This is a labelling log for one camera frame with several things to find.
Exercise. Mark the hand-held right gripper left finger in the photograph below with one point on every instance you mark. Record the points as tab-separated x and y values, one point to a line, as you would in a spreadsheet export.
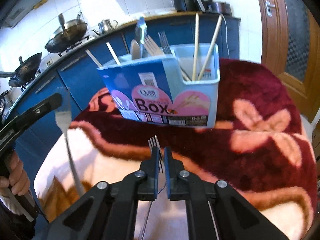
155	175

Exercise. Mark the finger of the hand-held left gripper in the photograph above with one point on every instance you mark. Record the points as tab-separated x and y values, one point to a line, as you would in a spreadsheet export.
42	107

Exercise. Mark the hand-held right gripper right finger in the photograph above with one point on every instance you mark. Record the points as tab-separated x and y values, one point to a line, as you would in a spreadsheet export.
168	175

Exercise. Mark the pale wooden chopstick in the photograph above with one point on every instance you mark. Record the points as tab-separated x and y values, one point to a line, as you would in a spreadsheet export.
94	58
113	53

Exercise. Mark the light blue utensil box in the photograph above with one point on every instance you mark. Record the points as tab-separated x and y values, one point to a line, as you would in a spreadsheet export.
195	100

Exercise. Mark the silver metal spoon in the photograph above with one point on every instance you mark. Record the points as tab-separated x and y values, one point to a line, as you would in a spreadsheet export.
140	30

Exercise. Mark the person's left forearm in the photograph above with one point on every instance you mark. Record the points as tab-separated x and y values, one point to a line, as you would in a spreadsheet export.
7	220

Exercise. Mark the person's left hand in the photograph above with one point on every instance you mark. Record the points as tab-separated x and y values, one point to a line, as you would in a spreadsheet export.
18	177

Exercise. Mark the blue kitchen cabinet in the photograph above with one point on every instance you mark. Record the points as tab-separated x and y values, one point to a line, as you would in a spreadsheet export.
82	72

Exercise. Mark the gas stove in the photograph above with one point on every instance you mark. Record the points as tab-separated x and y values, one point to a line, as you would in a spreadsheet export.
72	46

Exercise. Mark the maroon and cream floral blanket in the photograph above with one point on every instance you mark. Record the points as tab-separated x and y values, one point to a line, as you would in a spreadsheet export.
250	155

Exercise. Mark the grey range hood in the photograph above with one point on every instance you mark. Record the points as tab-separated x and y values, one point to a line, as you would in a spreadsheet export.
17	15

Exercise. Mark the steel kettle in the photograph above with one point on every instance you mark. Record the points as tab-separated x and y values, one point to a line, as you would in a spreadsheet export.
106	26

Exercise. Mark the wooden door with glass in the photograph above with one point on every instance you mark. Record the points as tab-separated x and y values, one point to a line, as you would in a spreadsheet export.
282	55

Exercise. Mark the black air fryer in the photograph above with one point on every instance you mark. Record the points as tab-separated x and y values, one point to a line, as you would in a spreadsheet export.
185	1

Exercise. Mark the dark rice cooker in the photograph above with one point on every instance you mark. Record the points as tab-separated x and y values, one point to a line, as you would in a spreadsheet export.
221	7

